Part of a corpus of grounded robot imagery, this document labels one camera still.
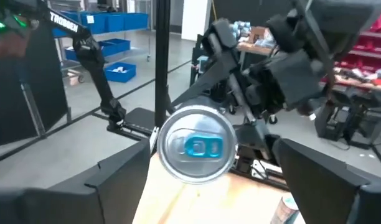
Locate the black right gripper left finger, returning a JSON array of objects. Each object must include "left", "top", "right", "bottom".
[{"left": 83, "top": 138, "right": 153, "bottom": 224}]

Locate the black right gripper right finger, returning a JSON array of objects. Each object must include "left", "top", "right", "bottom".
[{"left": 272, "top": 138, "right": 371, "bottom": 224}]

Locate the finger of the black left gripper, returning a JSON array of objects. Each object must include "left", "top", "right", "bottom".
[
  {"left": 171, "top": 17, "right": 240, "bottom": 107},
  {"left": 235, "top": 120, "right": 282, "bottom": 163}
]

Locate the silver blue energy drink can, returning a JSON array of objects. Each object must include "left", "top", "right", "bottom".
[
  {"left": 156, "top": 95, "right": 238, "bottom": 186},
  {"left": 270, "top": 195, "right": 301, "bottom": 224}
]

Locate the white board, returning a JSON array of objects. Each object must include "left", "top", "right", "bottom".
[{"left": 181, "top": 0, "right": 214, "bottom": 41}]

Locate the cardboard box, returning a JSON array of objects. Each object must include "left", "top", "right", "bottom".
[{"left": 248, "top": 26, "right": 270, "bottom": 43}]

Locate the blue plastic bin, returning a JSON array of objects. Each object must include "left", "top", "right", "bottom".
[
  {"left": 80, "top": 12, "right": 107, "bottom": 34},
  {"left": 98, "top": 38, "right": 131, "bottom": 57},
  {"left": 104, "top": 62, "right": 137, "bottom": 83},
  {"left": 123, "top": 12, "right": 149, "bottom": 30}
]

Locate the black partition panel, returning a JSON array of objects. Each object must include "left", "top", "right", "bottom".
[{"left": 0, "top": 18, "right": 68, "bottom": 147}]

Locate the red bin rack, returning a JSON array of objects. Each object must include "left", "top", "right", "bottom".
[{"left": 335, "top": 14, "right": 381, "bottom": 74}]

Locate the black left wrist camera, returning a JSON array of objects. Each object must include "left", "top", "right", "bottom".
[{"left": 249, "top": 49, "right": 325, "bottom": 110}]

